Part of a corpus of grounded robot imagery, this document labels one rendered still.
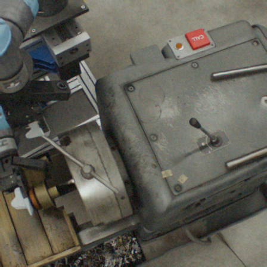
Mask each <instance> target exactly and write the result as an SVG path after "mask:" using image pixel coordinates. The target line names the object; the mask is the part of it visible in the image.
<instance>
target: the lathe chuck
mask: <svg viewBox="0 0 267 267"><path fill-rule="evenodd" d="M57 136H58V140H59V141H61V140H63V138H65V137H69V140H70V142H71V143H70V145H69V146H67V147H66V146H61V147H62V148H63V149H65V150H66V151H67V152H69V153H70V154H71V155H72V156H73V157H74V158H76V159H78V160H79V161H80V162H82V163H83V164H84V165H86V164H88V165H90V166H91V167H92V168H93V169H94V172H95V173H97V174H98V175H100V177H102V178H103V179H104V180H106V181H107V182H108V183H109V184H110V181H109V178H108V176H107V174H106V171H105V169H104V166H103V163H102V161H101V158H100V155H99V154H98V151H97V149H96V147H95V144H94V142H93V140H92V138H91V136H90V134H89V132H88V128H87V127H86V125H85V124H82V125H79V126H77V127H75V128H71V129H69V130H67V131H64V132H62V133H60V134H58V135H57ZM64 157H65V159H66V162H67V164H68V167H69V169H70V172H71V174H72V177H73V180H74V183H75V186H76V188H77V190H78V192H79V195H80V197H81V199H82V201H83V204H84V206H85V209H86V211H87V213H88V215H89V217H90V220H91V222H92V225H93V226H96V225H97V224H98V223H100V222H101V223H103V224H102V225H100V226H96V227H95V228H96V229H97V228H100V227H102V226H104V225H106V224H109V223H112V222H114V221H117V220H119V219H121V218H122V214H121V211H120V208H119V205H118V202H117V200H116V195H115V193H114V192H112V190H110V189H109V188H107V187H106V186H105V185H103V184H102V183H101V182H99V181H98V180H96V179H95V178H94V177H91V178H86V177H84V176H83V175H82V169H81V168H80V167H79V166H78V165H77V164H75V163H74V162H72V161H71V160H70V159H69V158H68V157H66V156H64Z"/></svg>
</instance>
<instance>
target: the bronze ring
mask: <svg viewBox="0 0 267 267"><path fill-rule="evenodd" d="M61 195H62V193H61V191H60V188H59V185H55V186H53V187H51V188H50V187H49V186H48V184H47V182H46V180H45V179H43V180H42V181H40V182H38V183H37V184H34V187H30V188H29V189H27V196H28V199H29V201H30V204H31V205H32V207H33V208H34V210H35V211H38V210H41V209H43V208H44V209H47V208H49V207H51V206H54V207H55V206H57V205H56V202H55V198H58V197H60V196H61Z"/></svg>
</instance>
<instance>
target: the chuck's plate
mask: <svg viewBox="0 0 267 267"><path fill-rule="evenodd" d="M85 125H86V127H87V128H88V132H89V134H90V136H91V138H92V140H93V142H94V144H95V147H96V149H97V151H98V154H99V155H100V158H101V161H102V163H103V166H104V169H105V171H106V174H107V176H108V178H109V181H110V183H111V184H112V185H113V186H114V187H116V188H117V189H118V190H119V191H120V192H119V193H118V194H116V193H115V195H116V200H117V202H118V205H119V208H120V211H121V214H122V217H123V218H125V217H127V216H129V215H131V214H132V213H133V211H132V206H131V202H130V199H129V196H128V192H127V189H126V187H125V184H124V181H123V179H122V176H121V174H120V172H119V169H118V167H117V164H116V162H115V160H114V157H113V153H112V152H111V149H110V147H109V145H108V143H107V140H106V138H105V136H104V135H103V133H102V131H101V129H100V126H99V124H98V122H96V121H95V120H93V121H90V122H87V123H85Z"/></svg>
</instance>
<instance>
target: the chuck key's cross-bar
mask: <svg viewBox="0 0 267 267"><path fill-rule="evenodd" d="M41 138H43V139H44V140H45V141H46V142H47V143H49V144H50V145H52V146H54V148H56V149H57V150H58V151H59V152H61V153H62V154H63V155H64V156H66V157H68V158H69V159H70V160H71V161H72V162H74V163H75V164H77V165H78V166H79V167H80V168H81V169H83V167H84V164H83V163H82V162H80V161H79V160H78V159H76V158H74V157H73V156H72V155H71V154H70V153H69V152H67V151H66V150H65V149H63V148H62V147H61V146H59V145H58V144H57V143H55V142H54V141H53V140H52V139H51V138H50V137H48V136H46V135H41ZM89 174H90V175H91V176H92V177H94V178H95V179H96V180H98V181H99V182H101V183H102V184H103V185H105V186H106V187H107V188H109V189H110V190H112V192H114V193H116V194H118V193H119V192H120V191H119V190H118V189H117V188H116V187H114V186H113V185H112V184H109V183H108V182H107V181H106V180H104V179H103V178H102V177H100V175H98V174H97V173H95V172H93V171H91V172H90V173H89Z"/></svg>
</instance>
